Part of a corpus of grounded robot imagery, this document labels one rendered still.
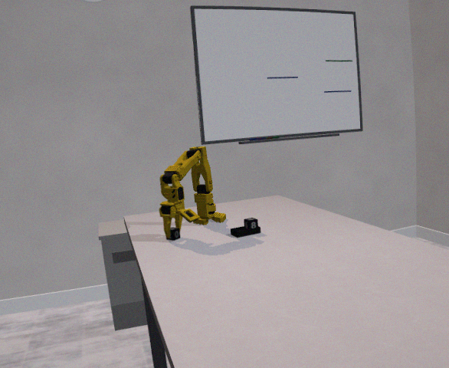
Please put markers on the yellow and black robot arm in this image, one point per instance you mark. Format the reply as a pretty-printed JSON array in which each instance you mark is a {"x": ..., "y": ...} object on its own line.
[{"x": 204, "y": 198}]

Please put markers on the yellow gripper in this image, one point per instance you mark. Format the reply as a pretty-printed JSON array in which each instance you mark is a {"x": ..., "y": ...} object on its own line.
[{"x": 168, "y": 211}]

